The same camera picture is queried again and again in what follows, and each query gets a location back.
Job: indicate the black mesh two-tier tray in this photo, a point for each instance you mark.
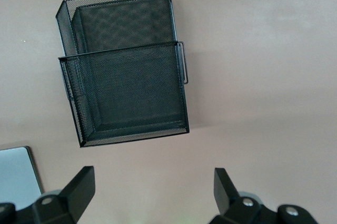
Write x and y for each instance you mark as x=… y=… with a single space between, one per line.
x=131 y=90

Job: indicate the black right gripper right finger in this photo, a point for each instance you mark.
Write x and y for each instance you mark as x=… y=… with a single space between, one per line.
x=223 y=189

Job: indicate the silver closed laptop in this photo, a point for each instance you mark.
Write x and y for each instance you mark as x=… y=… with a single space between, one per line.
x=15 y=171

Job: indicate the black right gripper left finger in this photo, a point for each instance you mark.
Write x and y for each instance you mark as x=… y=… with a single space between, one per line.
x=79 y=189

